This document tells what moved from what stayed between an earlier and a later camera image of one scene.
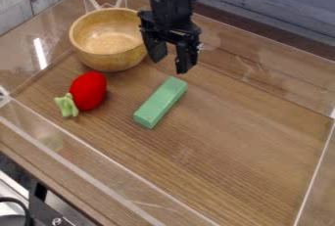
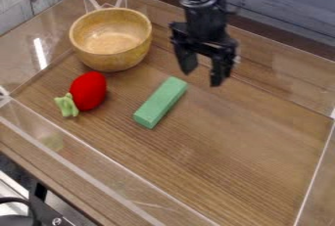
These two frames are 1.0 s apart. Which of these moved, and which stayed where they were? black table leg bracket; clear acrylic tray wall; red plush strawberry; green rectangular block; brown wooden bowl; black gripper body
Moved: black gripper body
Stayed: green rectangular block; brown wooden bowl; red plush strawberry; clear acrylic tray wall; black table leg bracket
